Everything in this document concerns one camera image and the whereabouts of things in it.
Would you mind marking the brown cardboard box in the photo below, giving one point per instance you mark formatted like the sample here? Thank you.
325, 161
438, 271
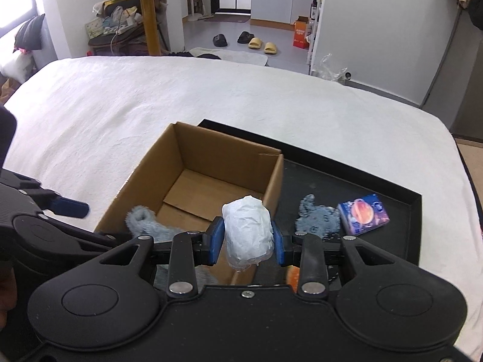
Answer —
196, 158

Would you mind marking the clear plastic bag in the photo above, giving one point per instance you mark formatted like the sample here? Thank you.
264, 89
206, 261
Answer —
326, 68

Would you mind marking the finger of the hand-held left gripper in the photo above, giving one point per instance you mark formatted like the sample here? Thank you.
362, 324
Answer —
70, 207
98, 240

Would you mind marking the white floor mat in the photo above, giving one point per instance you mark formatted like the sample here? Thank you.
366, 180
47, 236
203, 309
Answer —
241, 56

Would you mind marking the white plush cushion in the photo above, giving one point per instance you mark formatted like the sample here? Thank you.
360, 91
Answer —
17, 66

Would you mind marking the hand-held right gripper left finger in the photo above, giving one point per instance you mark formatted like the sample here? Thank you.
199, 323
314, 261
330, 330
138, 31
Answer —
217, 242

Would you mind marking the black spray bottle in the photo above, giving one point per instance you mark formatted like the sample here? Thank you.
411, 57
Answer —
314, 7

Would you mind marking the black cloth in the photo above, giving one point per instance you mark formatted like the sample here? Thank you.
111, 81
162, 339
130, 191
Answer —
30, 32

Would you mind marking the dark suitcase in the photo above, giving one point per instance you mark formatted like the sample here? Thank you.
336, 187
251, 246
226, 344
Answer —
120, 45

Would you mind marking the orange burger plush toy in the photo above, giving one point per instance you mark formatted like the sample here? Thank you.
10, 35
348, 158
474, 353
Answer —
293, 276

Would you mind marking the yellow round table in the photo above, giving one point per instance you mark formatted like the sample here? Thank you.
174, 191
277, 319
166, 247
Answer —
154, 15

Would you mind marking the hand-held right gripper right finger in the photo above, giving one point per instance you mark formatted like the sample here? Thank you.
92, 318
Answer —
278, 246

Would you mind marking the black tray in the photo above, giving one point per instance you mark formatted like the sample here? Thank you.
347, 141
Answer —
339, 181

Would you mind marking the dark doormat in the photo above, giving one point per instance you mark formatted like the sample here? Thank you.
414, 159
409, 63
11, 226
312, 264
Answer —
228, 18

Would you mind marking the blue-grey plush toy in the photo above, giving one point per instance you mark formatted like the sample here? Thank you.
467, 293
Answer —
315, 218

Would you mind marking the black slipper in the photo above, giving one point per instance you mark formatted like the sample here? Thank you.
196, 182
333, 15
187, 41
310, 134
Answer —
244, 37
220, 40

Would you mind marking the grey fluffy sock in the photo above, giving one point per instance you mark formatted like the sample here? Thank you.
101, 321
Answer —
145, 224

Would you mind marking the white plastic bundle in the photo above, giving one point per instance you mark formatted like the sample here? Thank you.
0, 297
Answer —
247, 233

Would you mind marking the orange cardboard box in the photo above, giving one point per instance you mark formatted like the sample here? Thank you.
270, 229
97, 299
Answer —
301, 34

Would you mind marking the pile of household clutter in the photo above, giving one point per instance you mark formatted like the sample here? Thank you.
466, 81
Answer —
113, 17

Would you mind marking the planet print tissue packet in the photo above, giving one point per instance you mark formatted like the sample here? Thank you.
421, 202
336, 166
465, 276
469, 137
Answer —
364, 213

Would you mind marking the white fan stand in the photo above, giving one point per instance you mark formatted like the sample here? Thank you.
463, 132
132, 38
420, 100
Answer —
195, 7

